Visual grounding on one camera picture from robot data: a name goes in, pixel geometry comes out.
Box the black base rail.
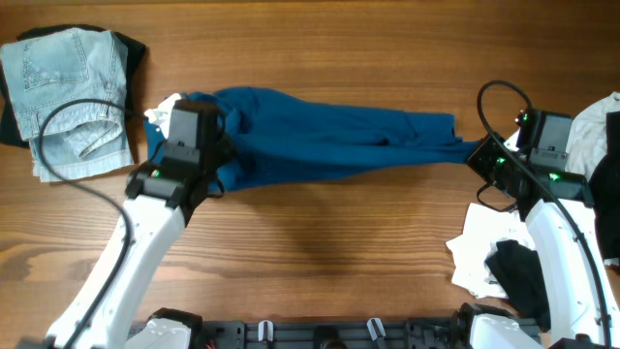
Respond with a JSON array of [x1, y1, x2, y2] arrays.
[[125, 317, 542, 349]]

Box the folded black garment under jeans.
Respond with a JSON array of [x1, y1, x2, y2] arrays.
[[1, 24, 146, 148]]

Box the blue polo shirt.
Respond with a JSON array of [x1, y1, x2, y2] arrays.
[[143, 85, 481, 194]]

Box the folded light blue jeans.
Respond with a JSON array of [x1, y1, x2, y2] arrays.
[[1, 28, 133, 182]]

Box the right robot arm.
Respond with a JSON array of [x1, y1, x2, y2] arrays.
[[447, 109, 619, 348]]

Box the black garment at right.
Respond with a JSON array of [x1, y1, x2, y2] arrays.
[[483, 109, 595, 332]]

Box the white t-shirt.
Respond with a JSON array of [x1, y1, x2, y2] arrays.
[[445, 91, 620, 300]]

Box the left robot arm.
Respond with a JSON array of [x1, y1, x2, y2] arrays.
[[18, 98, 233, 348]]

